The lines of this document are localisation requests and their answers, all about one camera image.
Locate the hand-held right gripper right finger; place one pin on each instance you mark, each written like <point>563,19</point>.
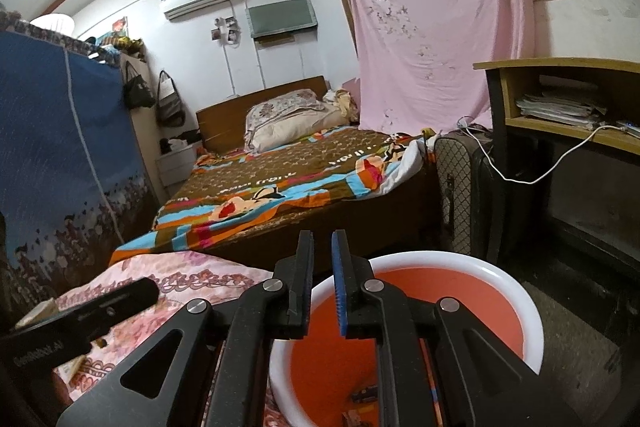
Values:
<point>340,287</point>

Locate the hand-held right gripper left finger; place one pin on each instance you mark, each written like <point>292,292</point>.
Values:
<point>307,279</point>

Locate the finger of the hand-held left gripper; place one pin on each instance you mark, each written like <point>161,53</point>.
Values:
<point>120,297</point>

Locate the orange basin with white rim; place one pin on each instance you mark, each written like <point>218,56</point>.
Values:
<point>475,307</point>

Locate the tan cardboard piece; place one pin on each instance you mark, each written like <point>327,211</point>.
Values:
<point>37,313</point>

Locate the pink floral quilt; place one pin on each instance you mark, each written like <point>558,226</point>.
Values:
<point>190,277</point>

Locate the small printed box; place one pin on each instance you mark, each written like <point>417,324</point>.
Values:
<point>364,395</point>

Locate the colourful patchwork blanket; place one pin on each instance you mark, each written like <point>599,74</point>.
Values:
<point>300,167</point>

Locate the small wrapper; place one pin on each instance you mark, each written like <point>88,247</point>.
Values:
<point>351,418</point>

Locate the white nightstand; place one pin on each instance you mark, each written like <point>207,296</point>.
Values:
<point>175,167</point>

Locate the dark suitcase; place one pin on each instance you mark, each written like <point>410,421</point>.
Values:
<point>457,187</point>

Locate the floral pillow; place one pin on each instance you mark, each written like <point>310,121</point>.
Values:
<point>280,117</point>

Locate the dark cloth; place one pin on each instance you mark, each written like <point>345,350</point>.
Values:
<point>177,142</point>

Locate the blue fabric wardrobe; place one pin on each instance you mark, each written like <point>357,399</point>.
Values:
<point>60,132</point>

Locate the beige bundled cloth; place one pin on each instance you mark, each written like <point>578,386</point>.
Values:
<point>342,107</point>

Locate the wooden bed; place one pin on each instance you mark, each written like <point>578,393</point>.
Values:
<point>225,117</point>

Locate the grey hanging bag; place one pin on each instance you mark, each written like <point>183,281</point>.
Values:
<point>170,104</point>

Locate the black hanging bag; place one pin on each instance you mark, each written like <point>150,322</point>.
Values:
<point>137,92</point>

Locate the clutter atop wardrobe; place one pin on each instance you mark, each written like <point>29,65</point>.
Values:
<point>120,44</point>

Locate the pink hanging sheet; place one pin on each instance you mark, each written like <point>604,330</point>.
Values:
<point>440,32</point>

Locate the stack of papers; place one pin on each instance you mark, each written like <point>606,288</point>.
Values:
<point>555,107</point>

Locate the white round lamp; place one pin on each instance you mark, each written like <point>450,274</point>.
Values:
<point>52,24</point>

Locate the wooden desk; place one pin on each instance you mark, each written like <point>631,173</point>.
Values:
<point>550,64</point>

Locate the wall photos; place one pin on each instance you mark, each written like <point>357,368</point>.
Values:
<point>227,29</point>

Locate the green covered wall box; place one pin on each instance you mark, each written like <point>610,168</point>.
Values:
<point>280,17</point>

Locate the red wall poster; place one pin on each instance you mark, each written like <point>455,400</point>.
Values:
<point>120,25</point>

